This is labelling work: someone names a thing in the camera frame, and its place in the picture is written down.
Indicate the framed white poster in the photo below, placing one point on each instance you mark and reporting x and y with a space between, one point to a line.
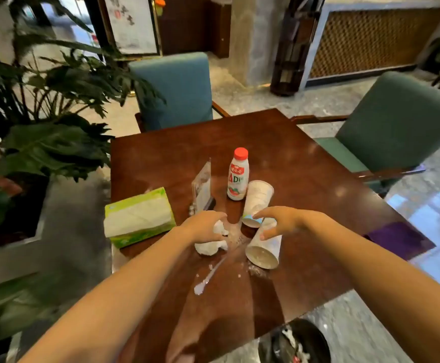
131 22

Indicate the white milk bottle red cap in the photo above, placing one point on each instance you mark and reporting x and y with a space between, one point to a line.
238 181

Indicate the white spilled milk streak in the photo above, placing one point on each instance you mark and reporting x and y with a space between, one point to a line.
201 288

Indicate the large green leafy plant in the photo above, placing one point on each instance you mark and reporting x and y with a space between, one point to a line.
53 143

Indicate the small green leafy plant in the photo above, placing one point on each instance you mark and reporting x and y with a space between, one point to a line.
12 306

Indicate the green upholstered wooden armchair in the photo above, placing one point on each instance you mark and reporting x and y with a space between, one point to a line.
397 124

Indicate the white tissue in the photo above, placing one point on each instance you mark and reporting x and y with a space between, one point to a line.
210 248

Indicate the black waste bin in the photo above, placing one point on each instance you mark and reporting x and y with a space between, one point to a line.
318 340

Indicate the purple cleaning cloth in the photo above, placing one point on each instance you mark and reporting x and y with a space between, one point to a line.
397 238

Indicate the white paper cup blue band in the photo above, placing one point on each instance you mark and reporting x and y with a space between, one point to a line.
257 196

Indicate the dark wooden stand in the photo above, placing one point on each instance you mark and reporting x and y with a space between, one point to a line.
291 52

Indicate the clear acrylic menu stand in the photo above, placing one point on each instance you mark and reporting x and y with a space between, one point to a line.
203 189

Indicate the green tissue box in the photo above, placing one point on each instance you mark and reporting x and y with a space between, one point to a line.
138 217

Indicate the person's left hand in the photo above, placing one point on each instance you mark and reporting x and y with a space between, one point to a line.
201 228

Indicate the grey metal planter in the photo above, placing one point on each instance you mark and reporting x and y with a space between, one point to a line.
72 223

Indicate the person's right forearm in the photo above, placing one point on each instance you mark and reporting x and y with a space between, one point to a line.
386 291

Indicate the white framed lattice panel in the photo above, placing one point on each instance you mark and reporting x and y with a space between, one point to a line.
371 37

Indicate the blue upholstered chair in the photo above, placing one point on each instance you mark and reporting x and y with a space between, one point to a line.
174 90

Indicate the person's left forearm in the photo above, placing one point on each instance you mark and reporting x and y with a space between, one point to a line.
121 298

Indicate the person's right hand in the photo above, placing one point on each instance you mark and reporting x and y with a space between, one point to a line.
288 221

